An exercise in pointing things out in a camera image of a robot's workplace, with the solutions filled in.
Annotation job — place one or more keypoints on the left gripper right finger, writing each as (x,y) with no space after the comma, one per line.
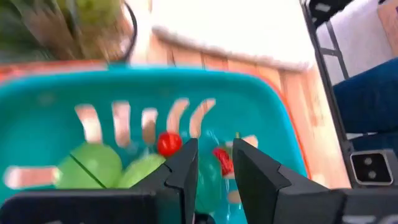
(270,193)

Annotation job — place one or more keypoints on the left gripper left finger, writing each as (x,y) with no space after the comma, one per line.
(180,180)

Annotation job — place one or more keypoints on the bright red toy cherry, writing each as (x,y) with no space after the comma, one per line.
(169,143)

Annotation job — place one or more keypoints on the red toy strawberry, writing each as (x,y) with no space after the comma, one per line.
(224,161)

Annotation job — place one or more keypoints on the round light green toy fruit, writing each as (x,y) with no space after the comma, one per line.
(93,168)

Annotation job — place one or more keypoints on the green basket with orange rim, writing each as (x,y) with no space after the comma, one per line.
(217,87)

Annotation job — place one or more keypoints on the person's leg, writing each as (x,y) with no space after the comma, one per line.
(370,99)

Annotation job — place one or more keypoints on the white plaid towel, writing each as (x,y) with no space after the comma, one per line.
(233,28)

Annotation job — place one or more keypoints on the succulent in black pot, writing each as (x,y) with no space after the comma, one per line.
(77,25)

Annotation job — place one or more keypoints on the silver-edged table camera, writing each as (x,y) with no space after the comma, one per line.
(371,168)

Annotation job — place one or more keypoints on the black aluminium table frame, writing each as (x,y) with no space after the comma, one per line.
(315,46)

